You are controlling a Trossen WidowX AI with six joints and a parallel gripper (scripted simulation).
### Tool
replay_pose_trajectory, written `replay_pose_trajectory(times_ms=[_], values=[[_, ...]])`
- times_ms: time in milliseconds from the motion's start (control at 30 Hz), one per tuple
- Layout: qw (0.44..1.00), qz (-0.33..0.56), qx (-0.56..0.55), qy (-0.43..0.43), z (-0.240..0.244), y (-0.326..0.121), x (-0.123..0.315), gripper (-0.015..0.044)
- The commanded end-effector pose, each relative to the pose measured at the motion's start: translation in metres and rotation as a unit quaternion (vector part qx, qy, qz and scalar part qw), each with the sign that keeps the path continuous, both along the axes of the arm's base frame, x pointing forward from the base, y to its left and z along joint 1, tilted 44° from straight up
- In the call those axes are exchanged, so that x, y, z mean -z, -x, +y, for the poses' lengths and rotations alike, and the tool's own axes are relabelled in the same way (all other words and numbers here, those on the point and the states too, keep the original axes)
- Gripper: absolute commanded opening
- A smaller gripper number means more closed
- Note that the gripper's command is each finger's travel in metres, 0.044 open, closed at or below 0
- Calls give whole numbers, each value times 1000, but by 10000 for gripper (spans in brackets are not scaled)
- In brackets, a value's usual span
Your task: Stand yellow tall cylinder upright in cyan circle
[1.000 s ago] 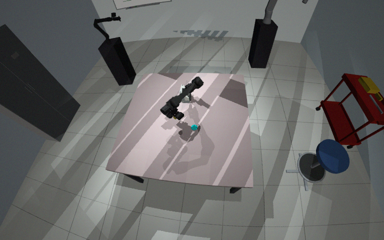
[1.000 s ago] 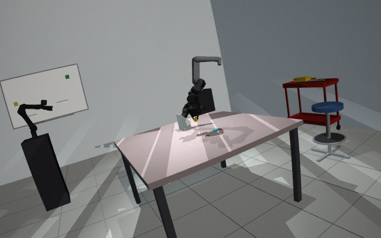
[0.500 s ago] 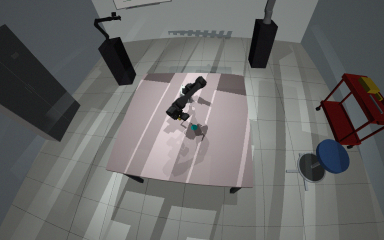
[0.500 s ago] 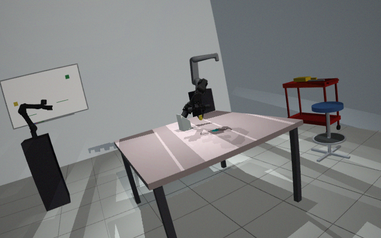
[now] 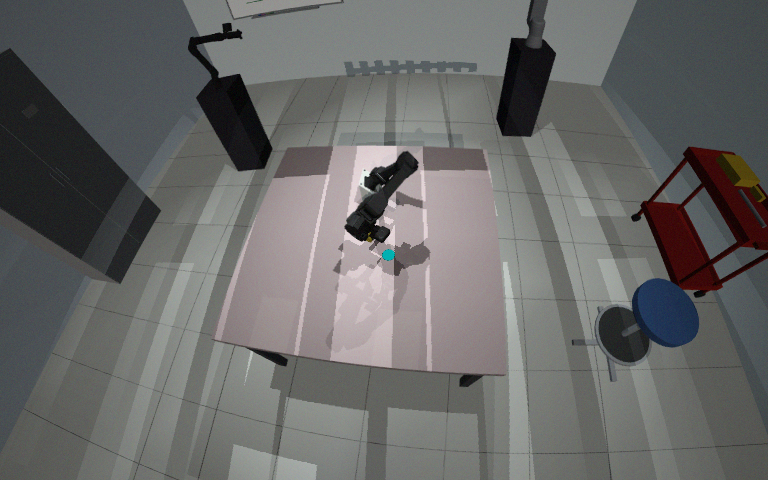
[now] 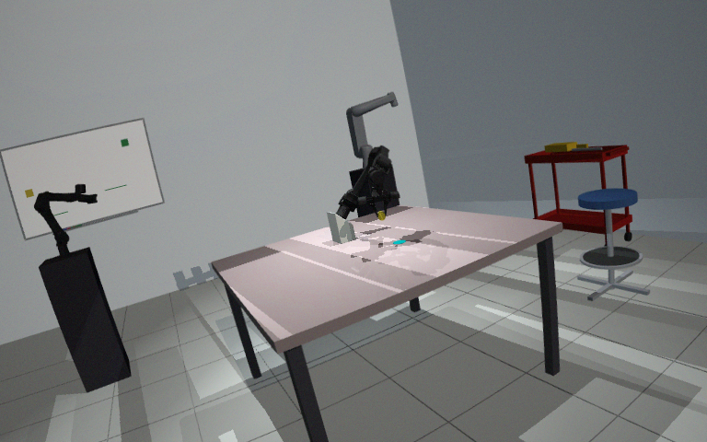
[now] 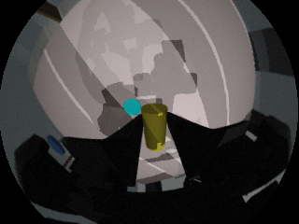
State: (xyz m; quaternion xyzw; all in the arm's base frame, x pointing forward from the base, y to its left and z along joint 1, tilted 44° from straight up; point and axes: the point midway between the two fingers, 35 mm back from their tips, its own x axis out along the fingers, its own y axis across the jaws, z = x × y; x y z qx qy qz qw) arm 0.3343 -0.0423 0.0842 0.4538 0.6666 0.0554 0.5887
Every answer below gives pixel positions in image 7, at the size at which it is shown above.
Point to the yellow cylinder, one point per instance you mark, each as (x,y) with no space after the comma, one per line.
(154,122)

